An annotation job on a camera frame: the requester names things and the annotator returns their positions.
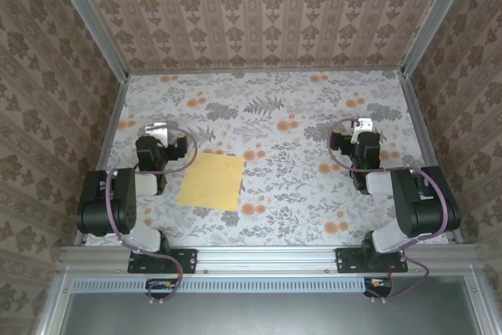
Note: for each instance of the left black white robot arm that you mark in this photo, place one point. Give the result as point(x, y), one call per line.
point(125, 209)

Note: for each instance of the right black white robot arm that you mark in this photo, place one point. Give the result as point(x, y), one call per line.
point(415, 209)

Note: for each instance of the grey metal sheet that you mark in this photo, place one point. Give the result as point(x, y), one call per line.
point(255, 315)

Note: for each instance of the floral table cover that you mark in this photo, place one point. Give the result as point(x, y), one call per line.
point(353, 88)

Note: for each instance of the small black circuit board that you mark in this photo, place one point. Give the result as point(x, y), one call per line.
point(378, 288)
point(161, 287)

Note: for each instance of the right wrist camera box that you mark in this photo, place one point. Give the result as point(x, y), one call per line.
point(364, 124)

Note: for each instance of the aluminium side rail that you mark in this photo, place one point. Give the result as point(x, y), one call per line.
point(419, 123)
point(113, 115)

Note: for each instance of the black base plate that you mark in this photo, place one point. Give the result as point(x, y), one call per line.
point(188, 260)
point(345, 260)

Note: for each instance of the long aluminium mounting rail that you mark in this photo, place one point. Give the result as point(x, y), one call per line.
point(266, 258)

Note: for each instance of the thin aluminium edge rail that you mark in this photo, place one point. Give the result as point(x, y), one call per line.
point(274, 71)

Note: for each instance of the slanted aluminium post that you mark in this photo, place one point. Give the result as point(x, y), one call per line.
point(89, 13)
point(439, 13)

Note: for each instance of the aluminium outer frame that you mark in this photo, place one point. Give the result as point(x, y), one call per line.
point(53, 303)

